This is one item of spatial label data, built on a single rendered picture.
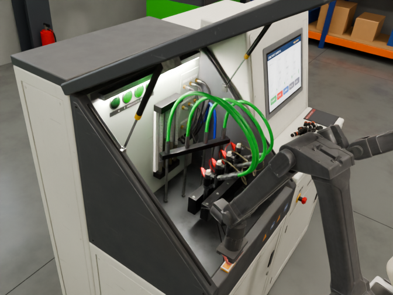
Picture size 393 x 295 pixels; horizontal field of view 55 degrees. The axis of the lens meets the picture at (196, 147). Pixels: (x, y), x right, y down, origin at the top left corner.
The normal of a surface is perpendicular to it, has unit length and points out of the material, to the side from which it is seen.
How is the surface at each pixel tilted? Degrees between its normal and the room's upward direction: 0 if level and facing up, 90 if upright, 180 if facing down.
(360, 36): 90
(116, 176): 90
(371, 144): 73
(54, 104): 90
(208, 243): 0
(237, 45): 90
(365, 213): 0
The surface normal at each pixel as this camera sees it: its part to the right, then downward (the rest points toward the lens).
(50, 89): -0.57, 0.43
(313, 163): -0.81, 0.37
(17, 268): 0.07, -0.82
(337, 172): 0.53, 0.14
